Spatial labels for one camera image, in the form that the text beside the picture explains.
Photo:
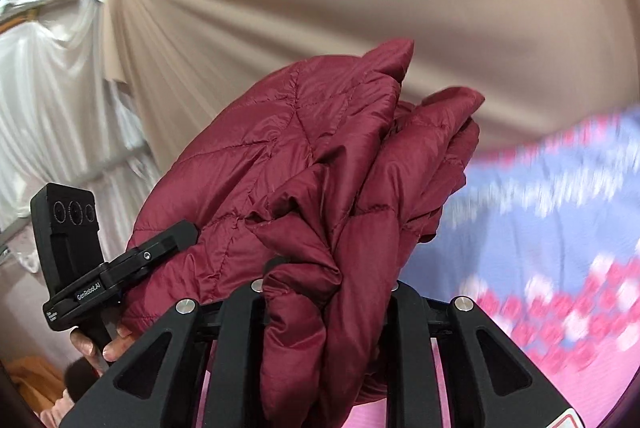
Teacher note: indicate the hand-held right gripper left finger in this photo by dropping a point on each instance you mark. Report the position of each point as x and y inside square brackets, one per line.
[240, 333]

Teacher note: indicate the white sheer curtain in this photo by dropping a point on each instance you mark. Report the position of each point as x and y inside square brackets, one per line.
[50, 108]

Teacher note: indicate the person's left hand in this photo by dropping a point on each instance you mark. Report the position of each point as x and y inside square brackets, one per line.
[80, 342]

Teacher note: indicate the pink and blue printed blanket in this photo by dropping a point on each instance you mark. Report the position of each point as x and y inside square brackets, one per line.
[525, 233]

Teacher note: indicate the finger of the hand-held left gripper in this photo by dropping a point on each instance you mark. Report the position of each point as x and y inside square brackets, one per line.
[167, 240]

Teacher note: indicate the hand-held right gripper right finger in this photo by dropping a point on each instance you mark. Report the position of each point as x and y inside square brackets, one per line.
[405, 338]

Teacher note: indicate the dark red quilted jacket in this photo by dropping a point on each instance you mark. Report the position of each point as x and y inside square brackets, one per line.
[300, 158]

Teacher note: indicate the orange cloth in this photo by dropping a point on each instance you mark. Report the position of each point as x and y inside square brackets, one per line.
[37, 380]

